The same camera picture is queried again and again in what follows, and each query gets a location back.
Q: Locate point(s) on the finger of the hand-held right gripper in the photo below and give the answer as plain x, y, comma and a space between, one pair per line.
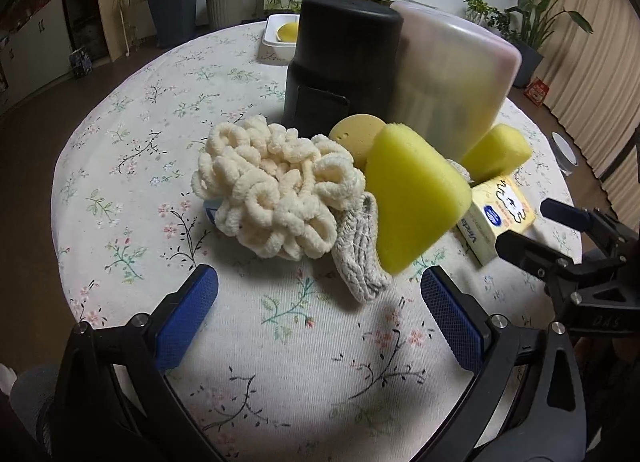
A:
567, 216
530, 251

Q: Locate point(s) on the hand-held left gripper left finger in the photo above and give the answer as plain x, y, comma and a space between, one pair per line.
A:
192, 302

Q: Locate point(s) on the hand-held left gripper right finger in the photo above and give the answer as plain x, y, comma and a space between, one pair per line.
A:
450, 317

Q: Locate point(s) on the yellow tissue pack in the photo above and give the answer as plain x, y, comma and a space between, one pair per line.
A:
500, 212

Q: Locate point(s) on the blue tissue pack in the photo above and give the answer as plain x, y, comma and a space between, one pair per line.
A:
212, 214

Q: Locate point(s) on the yellow foam sponge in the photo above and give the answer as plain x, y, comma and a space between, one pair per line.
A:
415, 197
500, 149

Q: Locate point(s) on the grey knit cloth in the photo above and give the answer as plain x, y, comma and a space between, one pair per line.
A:
357, 252

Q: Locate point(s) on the cream loopy bath scrubber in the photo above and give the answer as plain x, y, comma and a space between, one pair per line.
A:
265, 192

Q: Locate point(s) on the white plastic tray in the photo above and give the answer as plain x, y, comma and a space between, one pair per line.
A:
450, 77

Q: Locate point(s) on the white round device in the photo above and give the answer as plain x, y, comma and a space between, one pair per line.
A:
565, 152

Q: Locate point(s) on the red box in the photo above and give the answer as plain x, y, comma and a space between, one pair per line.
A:
537, 90

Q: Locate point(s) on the floral tablecloth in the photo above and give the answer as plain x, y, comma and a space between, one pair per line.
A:
150, 152

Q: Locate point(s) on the dark plant pot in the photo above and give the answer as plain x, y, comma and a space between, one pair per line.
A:
527, 62

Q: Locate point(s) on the beige curtain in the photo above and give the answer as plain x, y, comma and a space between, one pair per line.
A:
600, 42

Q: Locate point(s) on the person's leg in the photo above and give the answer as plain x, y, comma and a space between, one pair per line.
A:
30, 397

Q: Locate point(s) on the round yellow sponge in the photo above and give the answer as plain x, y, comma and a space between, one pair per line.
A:
352, 137

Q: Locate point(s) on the small blue box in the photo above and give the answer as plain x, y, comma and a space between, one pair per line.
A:
80, 62

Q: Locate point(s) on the black cylindrical container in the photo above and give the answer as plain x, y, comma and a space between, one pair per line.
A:
340, 62

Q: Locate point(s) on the white square dish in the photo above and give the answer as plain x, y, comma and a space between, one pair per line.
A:
274, 39

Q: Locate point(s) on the yellow item in dish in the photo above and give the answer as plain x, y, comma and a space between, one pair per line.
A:
288, 33

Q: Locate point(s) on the blue plant pot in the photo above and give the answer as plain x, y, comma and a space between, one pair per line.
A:
172, 12

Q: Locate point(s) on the white ribbed plant pot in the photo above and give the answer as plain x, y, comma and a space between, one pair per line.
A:
224, 2

